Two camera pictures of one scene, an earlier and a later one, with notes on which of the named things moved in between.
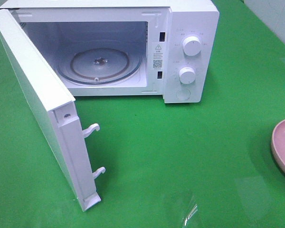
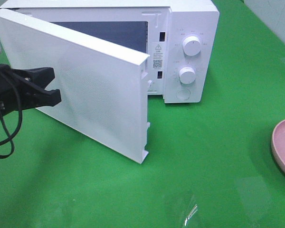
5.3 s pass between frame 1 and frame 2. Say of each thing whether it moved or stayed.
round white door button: stayed
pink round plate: stayed
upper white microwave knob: stayed
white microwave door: moved
